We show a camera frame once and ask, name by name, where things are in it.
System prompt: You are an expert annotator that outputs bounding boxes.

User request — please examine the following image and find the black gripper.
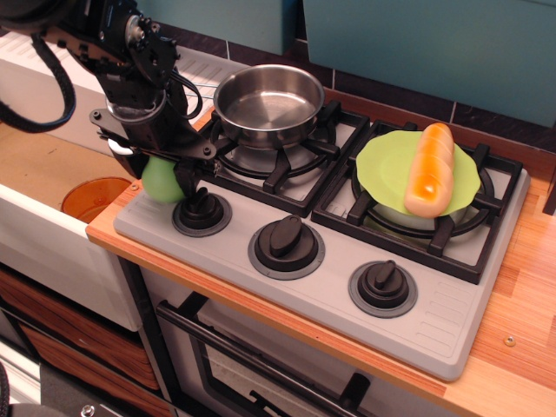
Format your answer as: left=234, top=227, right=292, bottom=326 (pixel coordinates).
left=89, top=93, right=217, bottom=202

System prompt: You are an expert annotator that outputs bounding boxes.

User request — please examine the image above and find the green toy pear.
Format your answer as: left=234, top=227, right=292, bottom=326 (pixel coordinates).
left=142, top=156, right=184, bottom=203

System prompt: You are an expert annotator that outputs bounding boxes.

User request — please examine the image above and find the toy bread loaf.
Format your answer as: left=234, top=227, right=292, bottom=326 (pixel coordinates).
left=404, top=122, right=455, bottom=218

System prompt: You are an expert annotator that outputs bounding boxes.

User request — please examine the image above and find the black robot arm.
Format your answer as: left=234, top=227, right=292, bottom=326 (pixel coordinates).
left=1, top=1, right=217, bottom=204

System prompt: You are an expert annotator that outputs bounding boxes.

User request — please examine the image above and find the left black stove knob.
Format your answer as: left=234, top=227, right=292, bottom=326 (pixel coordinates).
left=172, top=187, right=232, bottom=238

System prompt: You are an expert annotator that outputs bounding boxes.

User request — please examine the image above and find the black stove knob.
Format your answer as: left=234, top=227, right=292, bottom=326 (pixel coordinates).
left=248, top=215, right=326, bottom=281
left=348, top=260, right=418, bottom=319
left=172, top=187, right=232, bottom=238

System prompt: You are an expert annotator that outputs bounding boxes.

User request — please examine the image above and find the stainless steel pan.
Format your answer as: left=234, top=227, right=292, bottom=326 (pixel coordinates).
left=211, top=64, right=325, bottom=150

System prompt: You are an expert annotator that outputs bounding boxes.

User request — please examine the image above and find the middle black stove knob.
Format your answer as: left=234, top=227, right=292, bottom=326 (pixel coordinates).
left=248, top=215, right=326, bottom=281

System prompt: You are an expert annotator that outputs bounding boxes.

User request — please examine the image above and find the lime green plate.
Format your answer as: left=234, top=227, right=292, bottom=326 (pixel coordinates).
left=355, top=130, right=481, bottom=216

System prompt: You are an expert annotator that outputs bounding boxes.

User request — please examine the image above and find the grey toy stove top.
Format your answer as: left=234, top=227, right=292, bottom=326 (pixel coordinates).
left=114, top=121, right=530, bottom=381

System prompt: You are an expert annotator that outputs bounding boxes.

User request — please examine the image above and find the right black stove knob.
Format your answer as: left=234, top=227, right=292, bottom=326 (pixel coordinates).
left=348, top=260, right=418, bottom=319

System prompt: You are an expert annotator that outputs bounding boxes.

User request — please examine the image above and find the orange sink drain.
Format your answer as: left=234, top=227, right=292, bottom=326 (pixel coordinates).
left=61, top=176, right=131, bottom=223

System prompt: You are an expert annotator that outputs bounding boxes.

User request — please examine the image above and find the white toy sink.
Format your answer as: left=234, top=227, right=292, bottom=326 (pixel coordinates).
left=1, top=32, right=245, bottom=332

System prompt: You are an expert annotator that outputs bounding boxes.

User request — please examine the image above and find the left black burner grate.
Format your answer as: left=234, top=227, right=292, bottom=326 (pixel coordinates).
left=200, top=101, right=370, bottom=217

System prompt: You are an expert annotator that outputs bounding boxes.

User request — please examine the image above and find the black burner grate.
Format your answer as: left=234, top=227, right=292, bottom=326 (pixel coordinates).
left=200, top=101, right=370, bottom=217
left=312, top=121, right=529, bottom=284

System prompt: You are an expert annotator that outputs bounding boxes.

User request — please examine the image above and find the wooden drawer cabinet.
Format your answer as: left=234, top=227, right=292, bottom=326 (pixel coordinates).
left=1, top=264, right=173, bottom=416

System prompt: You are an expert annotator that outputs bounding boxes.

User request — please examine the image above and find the right black burner grate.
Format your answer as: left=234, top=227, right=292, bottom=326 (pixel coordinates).
left=312, top=121, right=529, bottom=284

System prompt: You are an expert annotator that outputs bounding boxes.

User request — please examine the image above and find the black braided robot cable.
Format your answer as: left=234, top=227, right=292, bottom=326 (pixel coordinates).
left=0, top=34, right=77, bottom=133

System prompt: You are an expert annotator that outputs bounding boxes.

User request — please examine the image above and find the oven door with handle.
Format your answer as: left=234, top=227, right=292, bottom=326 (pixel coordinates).
left=156, top=293, right=450, bottom=416

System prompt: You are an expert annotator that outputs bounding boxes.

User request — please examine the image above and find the black cable bottom left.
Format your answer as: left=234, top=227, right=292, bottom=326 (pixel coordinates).
left=0, top=362, right=10, bottom=417

